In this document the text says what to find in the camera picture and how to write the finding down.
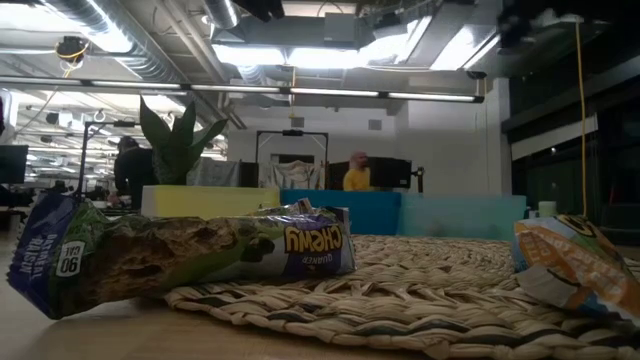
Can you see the white cloth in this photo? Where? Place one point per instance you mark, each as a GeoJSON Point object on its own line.
{"type": "Point", "coordinates": [292, 176]}

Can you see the person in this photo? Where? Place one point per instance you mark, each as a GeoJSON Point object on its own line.
{"type": "Point", "coordinates": [357, 180]}
{"type": "Point", "coordinates": [131, 170]}

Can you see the blue plastic bin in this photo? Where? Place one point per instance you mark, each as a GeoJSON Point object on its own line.
{"type": "Point", "coordinates": [370, 212]}

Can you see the yellow plastic bin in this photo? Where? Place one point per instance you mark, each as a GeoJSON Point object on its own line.
{"type": "Point", "coordinates": [210, 202]}

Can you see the long linear light bar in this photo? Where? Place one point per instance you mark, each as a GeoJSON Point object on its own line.
{"type": "Point", "coordinates": [240, 89]}

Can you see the teal plastic bin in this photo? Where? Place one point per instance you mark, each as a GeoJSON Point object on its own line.
{"type": "Point", "coordinates": [460, 217]}

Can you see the snake plant in white pot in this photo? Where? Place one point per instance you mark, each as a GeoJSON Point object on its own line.
{"type": "Point", "coordinates": [175, 150]}

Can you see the round woven placemat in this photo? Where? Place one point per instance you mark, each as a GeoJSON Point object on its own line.
{"type": "Point", "coordinates": [425, 290]}

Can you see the pale green cup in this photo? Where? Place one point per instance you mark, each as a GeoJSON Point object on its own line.
{"type": "Point", "coordinates": [547, 209]}

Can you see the grey wall box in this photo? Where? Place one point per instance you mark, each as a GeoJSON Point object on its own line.
{"type": "Point", "coordinates": [375, 125]}
{"type": "Point", "coordinates": [297, 122]}

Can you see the black security camera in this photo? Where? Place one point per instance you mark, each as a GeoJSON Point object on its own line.
{"type": "Point", "coordinates": [476, 75]}

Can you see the silver ventilation duct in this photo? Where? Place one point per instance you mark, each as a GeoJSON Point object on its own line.
{"type": "Point", "coordinates": [222, 12]}
{"type": "Point", "coordinates": [135, 55]}

